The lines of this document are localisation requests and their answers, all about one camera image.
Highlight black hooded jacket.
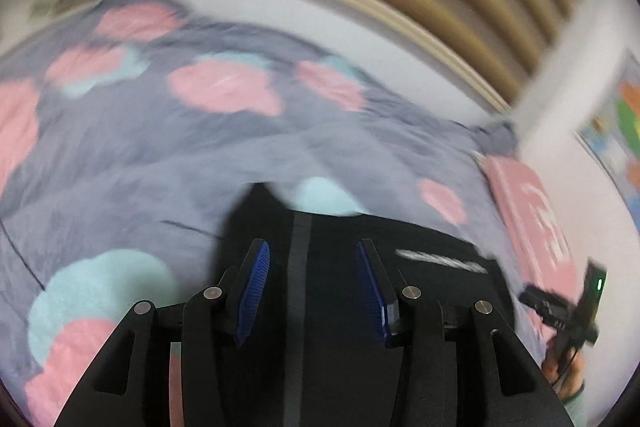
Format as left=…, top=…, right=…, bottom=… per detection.
left=164, top=181, right=519, bottom=427

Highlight light green sleeve forearm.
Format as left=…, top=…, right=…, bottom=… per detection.
left=562, top=385, right=588, bottom=427

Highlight person's right hand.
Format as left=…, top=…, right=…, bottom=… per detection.
left=541, top=343, right=585, bottom=401

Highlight pink pillow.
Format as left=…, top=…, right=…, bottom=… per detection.
left=474, top=152, right=589, bottom=343

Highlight grey floral bed blanket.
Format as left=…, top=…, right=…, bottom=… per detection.
left=1, top=0, right=566, bottom=426

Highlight grey pillow behind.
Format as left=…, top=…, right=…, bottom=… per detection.
left=472, top=120, right=520, bottom=157

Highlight flat books on low shelf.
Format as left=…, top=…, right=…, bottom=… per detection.
left=28, top=0, right=101, bottom=20

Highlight colourful wall map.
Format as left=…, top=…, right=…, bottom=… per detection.
left=577, top=52, right=639, bottom=229

